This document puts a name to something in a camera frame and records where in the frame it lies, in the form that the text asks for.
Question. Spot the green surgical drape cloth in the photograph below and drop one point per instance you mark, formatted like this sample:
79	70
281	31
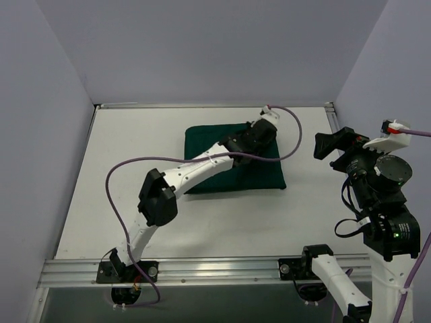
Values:
257	175

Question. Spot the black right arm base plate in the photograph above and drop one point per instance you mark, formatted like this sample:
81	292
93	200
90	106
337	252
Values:
292	269

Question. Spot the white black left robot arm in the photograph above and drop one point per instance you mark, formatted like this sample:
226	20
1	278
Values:
160	191

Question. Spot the aluminium frame rail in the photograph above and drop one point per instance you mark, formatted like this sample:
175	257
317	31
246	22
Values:
172	272

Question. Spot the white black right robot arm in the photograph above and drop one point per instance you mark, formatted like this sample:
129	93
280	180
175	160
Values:
391	234

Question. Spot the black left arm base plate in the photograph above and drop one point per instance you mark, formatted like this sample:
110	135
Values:
127	274

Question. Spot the back aluminium rail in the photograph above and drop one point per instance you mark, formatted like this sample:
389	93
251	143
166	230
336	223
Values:
137	105

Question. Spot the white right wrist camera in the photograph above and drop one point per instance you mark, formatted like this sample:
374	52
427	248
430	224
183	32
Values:
391	137

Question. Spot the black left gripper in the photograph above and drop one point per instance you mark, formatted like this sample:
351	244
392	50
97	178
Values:
262	131

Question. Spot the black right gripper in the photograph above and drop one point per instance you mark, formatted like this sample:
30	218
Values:
341	152

